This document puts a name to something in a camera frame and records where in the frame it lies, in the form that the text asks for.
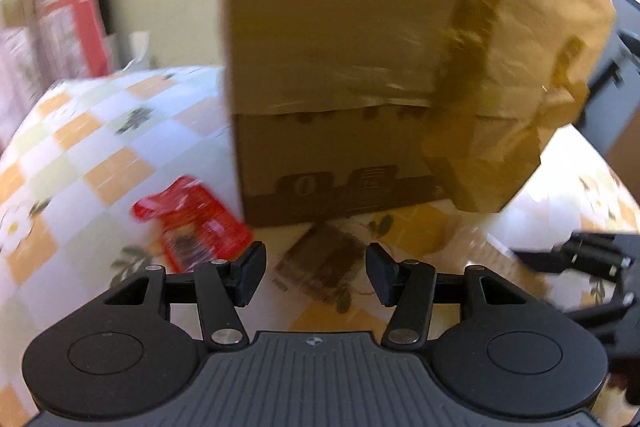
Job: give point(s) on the red snack packet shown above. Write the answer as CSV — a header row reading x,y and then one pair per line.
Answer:
x,y
200,222

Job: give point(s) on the clear brown snack packet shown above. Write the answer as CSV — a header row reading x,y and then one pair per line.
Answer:
x,y
325,262

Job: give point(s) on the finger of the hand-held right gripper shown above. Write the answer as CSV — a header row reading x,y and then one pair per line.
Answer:
x,y
575,254
607,312

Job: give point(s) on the black exercise bike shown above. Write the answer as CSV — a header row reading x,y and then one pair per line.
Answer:
x,y
612,72

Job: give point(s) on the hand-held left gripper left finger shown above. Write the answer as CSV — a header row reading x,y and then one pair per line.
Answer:
x,y
250,274

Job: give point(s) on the taped brown cardboard box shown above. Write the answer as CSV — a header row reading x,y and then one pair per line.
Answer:
x,y
400,32

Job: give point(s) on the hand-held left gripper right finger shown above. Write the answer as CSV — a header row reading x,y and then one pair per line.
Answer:
x,y
382,274

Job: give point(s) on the leaning brown cardboard sheet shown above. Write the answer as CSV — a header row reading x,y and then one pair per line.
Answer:
x,y
627,147

